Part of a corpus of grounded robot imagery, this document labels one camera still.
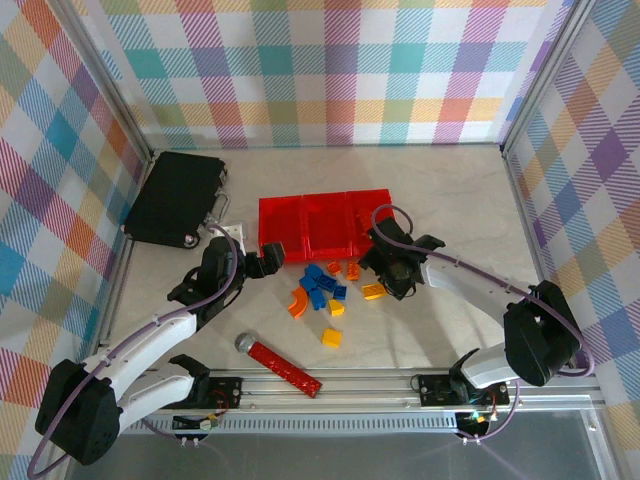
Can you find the blue lego brick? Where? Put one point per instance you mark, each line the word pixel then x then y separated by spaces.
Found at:
pixel 328 283
pixel 341 291
pixel 309 284
pixel 318 299
pixel 314 271

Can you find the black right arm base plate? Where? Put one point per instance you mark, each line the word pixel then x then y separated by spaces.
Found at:
pixel 437 390

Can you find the small orange lego brick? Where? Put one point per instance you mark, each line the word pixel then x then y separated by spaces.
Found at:
pixel 334 268

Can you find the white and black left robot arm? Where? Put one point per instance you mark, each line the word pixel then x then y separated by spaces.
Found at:
pixel 150 335

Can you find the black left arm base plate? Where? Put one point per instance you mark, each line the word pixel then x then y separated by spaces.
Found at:
pixel 227 392

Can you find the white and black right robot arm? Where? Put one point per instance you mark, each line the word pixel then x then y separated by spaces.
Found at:
pixel 475 285

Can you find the red plastic bin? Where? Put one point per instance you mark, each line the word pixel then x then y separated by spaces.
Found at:
pixel 367 200
pixel 282 230
pixel 327 225

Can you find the red glitter toy microphone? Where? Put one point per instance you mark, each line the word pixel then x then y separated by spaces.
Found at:
pixel 280 365

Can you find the orange curved lego piece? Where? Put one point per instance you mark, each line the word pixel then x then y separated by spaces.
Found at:
pixel 296 306

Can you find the yellow lego plate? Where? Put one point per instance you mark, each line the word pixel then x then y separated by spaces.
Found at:
pixel 373 291

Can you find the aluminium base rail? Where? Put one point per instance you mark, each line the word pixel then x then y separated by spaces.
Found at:
pixel 360 395

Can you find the black hard case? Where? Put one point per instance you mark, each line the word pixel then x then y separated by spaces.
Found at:
pixel 175 200

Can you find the aluminium frame post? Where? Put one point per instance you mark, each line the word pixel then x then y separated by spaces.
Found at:
pixel 107 80
pixel 545 80

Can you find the yellow sloped lego brick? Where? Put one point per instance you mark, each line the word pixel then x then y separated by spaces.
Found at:
pixel 336 308

